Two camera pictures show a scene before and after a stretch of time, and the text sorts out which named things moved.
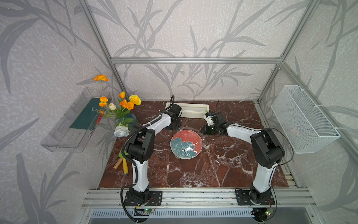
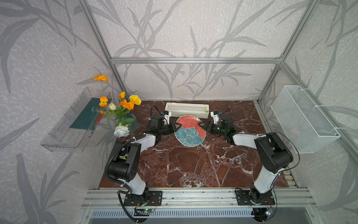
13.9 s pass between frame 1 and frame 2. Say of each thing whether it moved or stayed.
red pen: stayed
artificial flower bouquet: stayed
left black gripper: moved
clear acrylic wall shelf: stayed
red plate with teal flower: moved
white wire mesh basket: stayed
